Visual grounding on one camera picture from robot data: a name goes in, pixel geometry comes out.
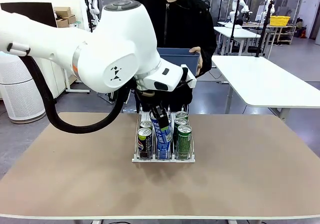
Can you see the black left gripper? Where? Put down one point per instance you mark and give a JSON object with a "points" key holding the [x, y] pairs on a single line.
{"points": [[150, 100]]}

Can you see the green beverage can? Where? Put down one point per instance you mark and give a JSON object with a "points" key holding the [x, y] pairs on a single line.
{"points": [[181, 114], [180, 121], [184, 144]]}

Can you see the person's left forearm black sleeve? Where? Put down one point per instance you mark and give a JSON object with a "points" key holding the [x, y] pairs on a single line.
{"points": [[208, 57]]}

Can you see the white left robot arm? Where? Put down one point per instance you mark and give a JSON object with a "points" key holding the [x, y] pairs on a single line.
{"points": [[112, 47]]}

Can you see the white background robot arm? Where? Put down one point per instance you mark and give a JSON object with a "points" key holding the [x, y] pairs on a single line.
{"points": [[95, 7], [235, 7], [272, 8]]}

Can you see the person's left hand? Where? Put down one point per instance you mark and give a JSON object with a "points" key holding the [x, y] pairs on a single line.
{"points": [[196, 50]]}

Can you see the black can silver top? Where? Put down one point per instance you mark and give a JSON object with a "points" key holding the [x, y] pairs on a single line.
{"points": [[145, 124]]}

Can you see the black pepsi can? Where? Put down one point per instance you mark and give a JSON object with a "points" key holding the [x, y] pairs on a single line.
{"points": [[145, 144]]}

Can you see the small rolling side table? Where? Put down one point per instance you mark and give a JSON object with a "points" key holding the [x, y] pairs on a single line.
{"points": [[77, 91]]}

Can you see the person in black jacket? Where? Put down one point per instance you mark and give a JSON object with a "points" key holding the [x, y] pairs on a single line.
{"points": [[180, 29]]}

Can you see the white office cabinet desk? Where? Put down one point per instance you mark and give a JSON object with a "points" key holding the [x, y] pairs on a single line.
{"points": [[60, 84]]}

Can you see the white side table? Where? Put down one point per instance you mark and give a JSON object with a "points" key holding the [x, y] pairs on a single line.
{"points": [[262, 84]]}

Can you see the white background table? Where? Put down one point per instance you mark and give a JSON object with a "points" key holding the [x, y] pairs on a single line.
{"points": [[240, 33]]}

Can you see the black tripod pole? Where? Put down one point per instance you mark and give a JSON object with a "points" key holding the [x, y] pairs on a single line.
{"points": [[265, 27], [233, 27]]}

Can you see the brown cardboard box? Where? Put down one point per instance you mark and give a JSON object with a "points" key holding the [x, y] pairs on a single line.
{"points": [[62, 10], [71, 19], [62, 23]]}

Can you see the white air purifier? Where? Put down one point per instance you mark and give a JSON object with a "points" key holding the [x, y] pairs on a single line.
{"points": [[20, 101]]}

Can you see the wooden shelf cart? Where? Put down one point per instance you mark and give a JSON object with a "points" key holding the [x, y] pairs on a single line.
{"points": [[285, 32]]}

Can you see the yellow plastic crate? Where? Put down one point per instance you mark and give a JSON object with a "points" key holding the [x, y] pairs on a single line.
{"points": [[280, 20]]}

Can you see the black computer monitor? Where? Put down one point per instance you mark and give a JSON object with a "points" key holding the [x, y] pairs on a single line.
{"points": [[37, 12]]}

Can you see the red fire extinguisher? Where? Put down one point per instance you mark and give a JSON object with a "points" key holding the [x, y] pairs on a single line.
{"points": [[303, 33]]}

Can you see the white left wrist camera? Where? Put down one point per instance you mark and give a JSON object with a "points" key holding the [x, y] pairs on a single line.
{"points": [[191, 81]]}

